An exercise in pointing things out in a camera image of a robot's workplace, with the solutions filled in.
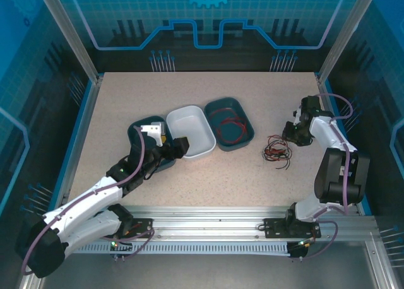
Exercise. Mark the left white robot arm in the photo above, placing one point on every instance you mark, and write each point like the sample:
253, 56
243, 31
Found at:
82, 200

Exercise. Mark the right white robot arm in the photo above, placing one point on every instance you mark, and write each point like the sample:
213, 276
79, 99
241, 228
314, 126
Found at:
328, 134

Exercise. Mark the white plastic bin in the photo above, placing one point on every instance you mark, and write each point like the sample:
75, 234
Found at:
195, 125

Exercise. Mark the teal plastic bin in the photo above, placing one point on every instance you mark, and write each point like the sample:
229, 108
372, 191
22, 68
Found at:
240, 109
135, 134

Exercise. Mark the small black electronics board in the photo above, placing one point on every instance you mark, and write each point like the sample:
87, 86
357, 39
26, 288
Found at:
300, 249
121, 249

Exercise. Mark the grey metal sheet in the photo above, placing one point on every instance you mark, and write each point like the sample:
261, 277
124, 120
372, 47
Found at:
205, 273

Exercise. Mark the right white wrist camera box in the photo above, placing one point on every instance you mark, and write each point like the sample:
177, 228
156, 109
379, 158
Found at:
298, 118

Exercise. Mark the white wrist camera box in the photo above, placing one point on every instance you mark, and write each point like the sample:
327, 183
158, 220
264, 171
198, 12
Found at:
154, 129
298, 118

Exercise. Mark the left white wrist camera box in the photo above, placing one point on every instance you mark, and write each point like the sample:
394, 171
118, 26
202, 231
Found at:
154, 129

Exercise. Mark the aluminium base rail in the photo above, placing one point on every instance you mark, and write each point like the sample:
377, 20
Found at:
205, 222

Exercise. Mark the aluminium frame post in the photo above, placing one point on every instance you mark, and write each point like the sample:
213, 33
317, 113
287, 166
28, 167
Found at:
71, 33
344, 33

